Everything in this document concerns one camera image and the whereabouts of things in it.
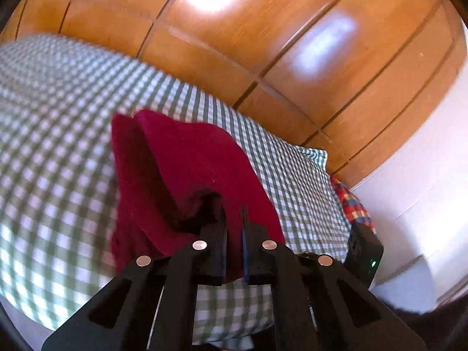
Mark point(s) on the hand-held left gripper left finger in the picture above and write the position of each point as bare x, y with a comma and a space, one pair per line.
221, 248

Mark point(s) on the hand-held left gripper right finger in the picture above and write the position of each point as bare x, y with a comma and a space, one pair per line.
245, 252

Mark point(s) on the dark red embroidered sweater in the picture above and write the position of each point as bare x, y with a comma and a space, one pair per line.
190, 153

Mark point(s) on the multicolour plaid blanket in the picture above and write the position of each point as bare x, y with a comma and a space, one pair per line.
349, 201

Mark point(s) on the person's dark clothing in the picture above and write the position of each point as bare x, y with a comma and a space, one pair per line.
420, 327

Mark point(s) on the green checked bed sheet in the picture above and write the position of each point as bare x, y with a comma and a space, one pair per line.
55, 135

